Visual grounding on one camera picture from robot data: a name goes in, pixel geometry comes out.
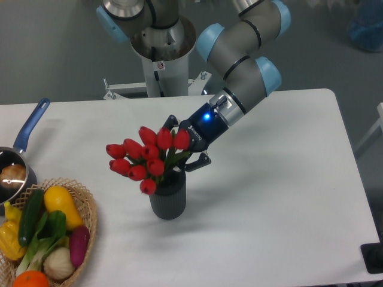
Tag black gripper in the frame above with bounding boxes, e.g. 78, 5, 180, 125
162, 103, 228, 172

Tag red tulip bouquet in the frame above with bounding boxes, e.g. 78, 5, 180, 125
105, 126, 191, 195

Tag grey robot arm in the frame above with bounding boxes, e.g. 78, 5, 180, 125
96, 1, 291, 172

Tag dark grey ribbed vase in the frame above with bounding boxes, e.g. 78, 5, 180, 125
149, 171, 187, 220

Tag woven wicker basket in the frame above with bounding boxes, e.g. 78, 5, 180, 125
11, 178, 98, 287

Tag yellow squash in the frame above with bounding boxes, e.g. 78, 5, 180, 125
44, 185, 83, 231

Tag purple eggplant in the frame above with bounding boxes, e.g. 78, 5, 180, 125
69, 225, 90, 268

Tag green bok choy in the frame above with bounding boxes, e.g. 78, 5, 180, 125
16, 210, 66, 277

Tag green cucumber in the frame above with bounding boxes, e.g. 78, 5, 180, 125
18, 189, 44, 247

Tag bread roll in pan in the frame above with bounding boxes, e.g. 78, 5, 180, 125
1, 164, 26, 189

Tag white garlic bulb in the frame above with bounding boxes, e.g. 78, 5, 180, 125
43, 247, 75, 281

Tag yellow bell pepper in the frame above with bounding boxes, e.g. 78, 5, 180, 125
1, 201, 26, 261

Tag orange fruit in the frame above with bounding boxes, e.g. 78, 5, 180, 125
12, 270, 49, 287

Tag blue plush object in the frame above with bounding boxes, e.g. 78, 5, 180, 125
347, 1, 382, 53

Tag black device at table edge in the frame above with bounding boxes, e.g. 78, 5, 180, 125
360, 243, 382, 274

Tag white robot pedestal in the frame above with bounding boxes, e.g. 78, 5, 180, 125
104, 16, 211, 99

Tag blue handled saucepan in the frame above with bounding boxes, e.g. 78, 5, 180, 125
1, 98, 50, 216

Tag white furniture frame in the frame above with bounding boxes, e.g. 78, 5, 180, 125
354, 102, 382, 159

